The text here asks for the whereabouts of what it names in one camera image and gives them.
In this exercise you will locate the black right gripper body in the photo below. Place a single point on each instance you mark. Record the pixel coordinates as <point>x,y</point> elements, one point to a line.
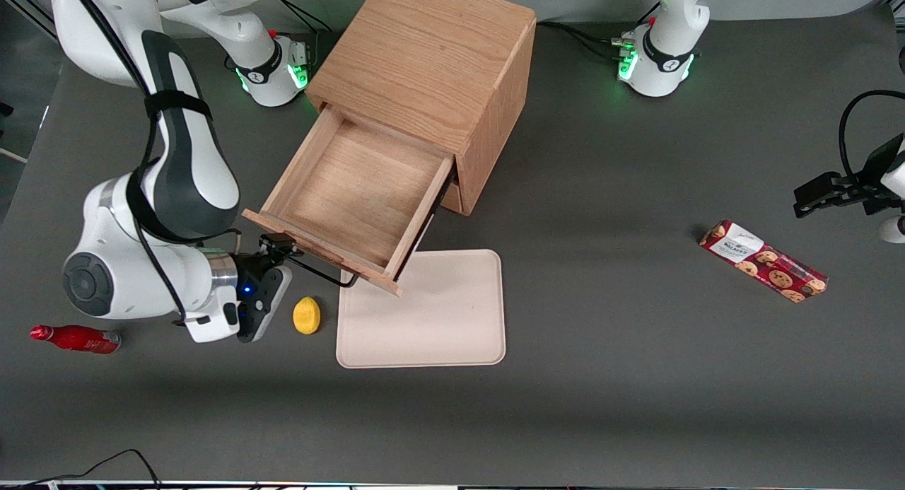
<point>247,266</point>

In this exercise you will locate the beige rectangular tray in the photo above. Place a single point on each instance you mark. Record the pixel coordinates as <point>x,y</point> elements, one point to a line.
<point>438,313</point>

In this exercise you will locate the wooden cabinet body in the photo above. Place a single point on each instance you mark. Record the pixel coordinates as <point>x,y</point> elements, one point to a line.
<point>424,51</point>

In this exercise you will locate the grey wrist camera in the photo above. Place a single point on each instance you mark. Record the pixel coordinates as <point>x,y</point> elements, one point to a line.
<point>279,292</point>
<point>892,230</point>

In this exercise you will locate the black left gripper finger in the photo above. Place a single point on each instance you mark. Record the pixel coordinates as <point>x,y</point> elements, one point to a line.
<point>816,191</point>
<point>850,189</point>

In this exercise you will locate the yellow lemon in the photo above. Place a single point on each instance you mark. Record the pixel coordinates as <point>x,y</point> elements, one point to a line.
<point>306,316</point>

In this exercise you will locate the dark grey table mat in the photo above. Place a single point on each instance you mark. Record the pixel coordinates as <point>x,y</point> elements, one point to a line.
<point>636,370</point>

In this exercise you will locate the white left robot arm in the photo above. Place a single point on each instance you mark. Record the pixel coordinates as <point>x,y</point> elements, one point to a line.
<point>672,16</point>

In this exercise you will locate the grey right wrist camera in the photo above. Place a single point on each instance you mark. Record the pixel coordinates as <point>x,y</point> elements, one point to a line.
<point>279,292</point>

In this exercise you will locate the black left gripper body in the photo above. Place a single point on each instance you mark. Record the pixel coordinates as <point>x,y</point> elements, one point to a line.
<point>874,166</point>

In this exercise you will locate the red tartan cookie box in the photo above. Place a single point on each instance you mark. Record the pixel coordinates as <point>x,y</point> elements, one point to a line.
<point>763,261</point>

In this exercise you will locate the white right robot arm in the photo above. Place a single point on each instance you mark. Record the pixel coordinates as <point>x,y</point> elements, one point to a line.
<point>191,165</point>

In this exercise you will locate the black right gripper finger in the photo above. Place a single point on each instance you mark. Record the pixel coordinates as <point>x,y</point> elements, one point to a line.
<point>281,258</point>
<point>277,242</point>

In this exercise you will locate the aluminium frame rail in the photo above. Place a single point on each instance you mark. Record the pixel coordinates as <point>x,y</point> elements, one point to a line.
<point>39,25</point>

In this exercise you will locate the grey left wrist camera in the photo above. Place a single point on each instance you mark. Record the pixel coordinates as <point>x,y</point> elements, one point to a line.
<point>892,230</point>

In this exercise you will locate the red bottle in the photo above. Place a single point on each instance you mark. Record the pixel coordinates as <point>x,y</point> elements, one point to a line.
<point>78,339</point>

